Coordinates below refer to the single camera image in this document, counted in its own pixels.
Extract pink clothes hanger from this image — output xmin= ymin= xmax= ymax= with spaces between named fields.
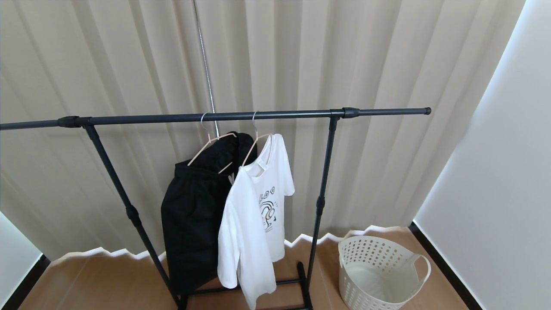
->
xmin=187 ymin=113 xmax=238 ymax=174
xmin=240 ymin=111 xmax=272 ymax=167

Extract white garment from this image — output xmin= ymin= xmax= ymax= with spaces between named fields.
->
xmin=217 ymin=133 xmax=296 ymax=310

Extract black shorts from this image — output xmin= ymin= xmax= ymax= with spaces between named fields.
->
xmin=161 ymin=132 xmax=258 ymax=295

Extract black clothes rack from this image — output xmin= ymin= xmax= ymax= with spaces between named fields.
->
xmin=0 ymin=107 xmax=431 ymax=310

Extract white laundry basket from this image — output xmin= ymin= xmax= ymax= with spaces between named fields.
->
xmin=338 ymin=236 xmax=431 ymax=310

